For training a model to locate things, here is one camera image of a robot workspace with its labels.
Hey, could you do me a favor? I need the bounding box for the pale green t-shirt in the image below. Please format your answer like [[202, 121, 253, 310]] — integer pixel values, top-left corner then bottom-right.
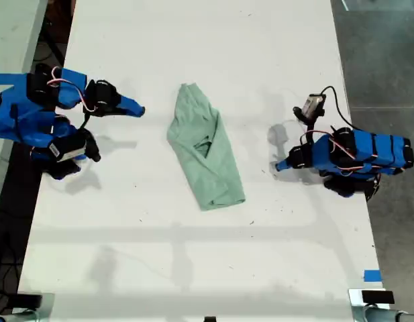
[[166, 83, 247, 212]]

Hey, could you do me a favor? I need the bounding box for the shiny metal plate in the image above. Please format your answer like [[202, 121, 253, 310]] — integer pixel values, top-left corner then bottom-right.
[[11, 293, 56, 312], [348, 288, 395, 307]]

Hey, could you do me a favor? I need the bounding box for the small black box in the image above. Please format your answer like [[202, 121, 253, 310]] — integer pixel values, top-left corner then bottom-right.
[[362, 290, 395, 305], [17, 293, 43, 308]]

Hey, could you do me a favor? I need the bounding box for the grey clamp tube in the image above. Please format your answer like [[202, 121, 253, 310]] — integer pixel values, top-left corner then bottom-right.
[[352, 305, 414, 322], [0, 310, 37, 322]]

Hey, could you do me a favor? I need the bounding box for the red and white wire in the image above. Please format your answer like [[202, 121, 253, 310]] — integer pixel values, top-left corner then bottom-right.
[[47, 66, 97, 113], [300, 129, 365, 176]]

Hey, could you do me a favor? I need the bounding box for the grey and black camera box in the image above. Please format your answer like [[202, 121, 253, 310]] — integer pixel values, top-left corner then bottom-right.
[[292, 94, 327, 125]]

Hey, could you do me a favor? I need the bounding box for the black and white camera box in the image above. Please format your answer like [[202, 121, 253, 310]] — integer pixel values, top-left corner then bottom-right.
[[47, 129, 102, 164]]

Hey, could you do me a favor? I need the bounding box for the black camera cable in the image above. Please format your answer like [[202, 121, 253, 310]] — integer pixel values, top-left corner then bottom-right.
[[319, 85, 355, 131]]

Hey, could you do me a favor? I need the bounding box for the black floor cable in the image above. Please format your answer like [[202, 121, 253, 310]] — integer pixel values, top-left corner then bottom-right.
[[35, 33, 65, 64], [0, 231, 21, 296]]

